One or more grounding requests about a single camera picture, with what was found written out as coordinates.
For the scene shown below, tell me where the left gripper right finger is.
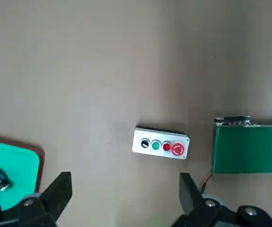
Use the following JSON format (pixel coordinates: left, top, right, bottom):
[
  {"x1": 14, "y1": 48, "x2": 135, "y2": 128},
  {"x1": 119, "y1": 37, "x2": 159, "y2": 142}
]
[{"x1": 171, "y1": 172, "x2": 272, "y2": 227}]

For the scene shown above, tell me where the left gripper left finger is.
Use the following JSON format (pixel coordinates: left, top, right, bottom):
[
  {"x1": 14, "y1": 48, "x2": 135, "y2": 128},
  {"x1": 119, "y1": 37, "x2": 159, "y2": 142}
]
[{"x1": 0, "y1": 172, "x2": 73, "y2": 227}]

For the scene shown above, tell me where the grey push-button control box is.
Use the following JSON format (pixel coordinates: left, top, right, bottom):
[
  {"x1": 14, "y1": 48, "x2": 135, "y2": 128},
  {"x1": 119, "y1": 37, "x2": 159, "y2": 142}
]
[{"x1": 131, "y1": 126, "x2": 190, "y2": 161}]

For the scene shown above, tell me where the green belt conveyor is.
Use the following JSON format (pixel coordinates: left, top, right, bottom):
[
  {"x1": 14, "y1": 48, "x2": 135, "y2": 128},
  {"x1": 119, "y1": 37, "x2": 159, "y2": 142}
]
[{"x1": 211, "y1": 115, "x2": 272, "y2": 175}]

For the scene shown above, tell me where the small green plastic tray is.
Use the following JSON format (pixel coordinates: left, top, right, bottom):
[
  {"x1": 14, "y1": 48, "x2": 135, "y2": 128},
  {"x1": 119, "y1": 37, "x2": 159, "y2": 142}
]
[{"x1": 0, "y1": 139, "x2": 41, "y2": 211}]

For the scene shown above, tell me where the red black conveyor cable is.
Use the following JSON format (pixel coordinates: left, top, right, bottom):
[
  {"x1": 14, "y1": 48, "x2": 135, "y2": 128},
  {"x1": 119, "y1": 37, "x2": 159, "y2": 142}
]
[{"x1": 201, "y1": 174, "x2": 214, "y2": 190}]

